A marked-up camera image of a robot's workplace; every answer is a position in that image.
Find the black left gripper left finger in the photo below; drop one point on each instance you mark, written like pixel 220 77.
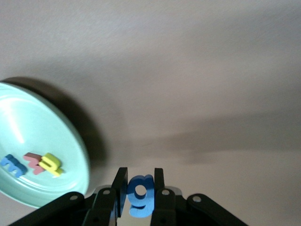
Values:
pixel 94 207

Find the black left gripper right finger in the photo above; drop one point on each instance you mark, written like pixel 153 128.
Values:
pixel 169 207

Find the blue foam letter g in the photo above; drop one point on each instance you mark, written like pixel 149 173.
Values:
pixel 145 202

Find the yellow foam letter r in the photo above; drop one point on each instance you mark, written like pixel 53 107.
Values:
pixel 53 164

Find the red foam letter w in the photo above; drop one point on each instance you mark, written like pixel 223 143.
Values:
pixel 33 160

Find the blue lowercase letter m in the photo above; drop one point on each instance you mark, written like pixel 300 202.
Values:
pixel 14 164

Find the green plate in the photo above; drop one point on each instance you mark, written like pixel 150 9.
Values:
pixel 35 131

